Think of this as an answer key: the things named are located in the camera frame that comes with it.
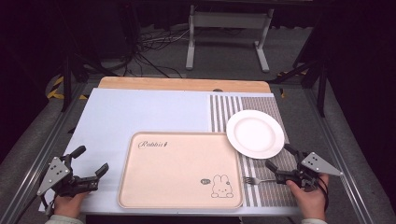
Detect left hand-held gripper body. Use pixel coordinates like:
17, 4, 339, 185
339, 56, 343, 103
36, 155, 100, 198

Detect silver fork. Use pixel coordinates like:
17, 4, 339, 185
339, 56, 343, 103
242, 175, 277, 186

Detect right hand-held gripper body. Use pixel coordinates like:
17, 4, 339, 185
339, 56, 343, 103
275, 151, 344, 192

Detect grey striped placemat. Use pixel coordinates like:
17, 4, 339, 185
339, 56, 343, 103
208, 93, 300, 208

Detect white round plate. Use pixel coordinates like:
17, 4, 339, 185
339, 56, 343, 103
225, 109, 286, 160

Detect pale blue table sheet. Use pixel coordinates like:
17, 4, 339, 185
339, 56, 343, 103
38, 87, 302, 217

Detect bundle of floor cables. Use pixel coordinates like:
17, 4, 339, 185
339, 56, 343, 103
122, 26, 191, 79

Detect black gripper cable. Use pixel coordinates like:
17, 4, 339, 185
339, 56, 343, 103
317, 175, 331, 213
39, 195, 56, 217

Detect white metal stand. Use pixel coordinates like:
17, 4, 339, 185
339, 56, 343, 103
185, 4, 276, 74

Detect beige tray with rabbit print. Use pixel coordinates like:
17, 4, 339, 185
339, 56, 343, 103
117, 131, 245, 210

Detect metal frame rail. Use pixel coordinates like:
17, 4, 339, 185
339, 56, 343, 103
304, 88, 376, 224
0, 83, 92, 224

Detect person's left hand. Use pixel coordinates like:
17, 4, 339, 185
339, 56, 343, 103
53, 190, 92, 219

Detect yellow black floor tape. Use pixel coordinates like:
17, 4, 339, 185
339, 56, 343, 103
46, 75, 90, 101

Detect black tripod stand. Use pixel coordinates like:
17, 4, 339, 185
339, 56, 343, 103
271, 18, 332, 119
57, 46, 120, 114

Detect person's right hand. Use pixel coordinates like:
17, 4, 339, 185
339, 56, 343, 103
286, 173, 331, 222

